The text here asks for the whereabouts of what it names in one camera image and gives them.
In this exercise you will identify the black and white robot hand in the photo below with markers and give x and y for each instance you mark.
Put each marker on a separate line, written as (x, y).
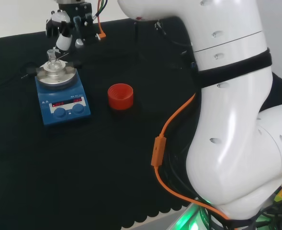
(60, 20)

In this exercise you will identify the clear round-bottom flask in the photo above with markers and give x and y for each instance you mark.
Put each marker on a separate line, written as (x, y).
(52, 63)

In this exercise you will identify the blue heater with steel plate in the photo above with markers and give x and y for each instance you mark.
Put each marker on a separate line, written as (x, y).
(64, 107)

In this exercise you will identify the red ribbed flask stand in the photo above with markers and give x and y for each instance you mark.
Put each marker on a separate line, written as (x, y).
(120, 95)

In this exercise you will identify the thin metal probe rod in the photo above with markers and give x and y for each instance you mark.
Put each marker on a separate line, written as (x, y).
(63, 56)

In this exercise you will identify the black bench cloth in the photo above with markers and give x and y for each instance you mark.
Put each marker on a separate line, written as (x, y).
(83, 155)

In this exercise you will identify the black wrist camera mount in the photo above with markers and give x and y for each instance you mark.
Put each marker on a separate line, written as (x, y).
(85, 21)

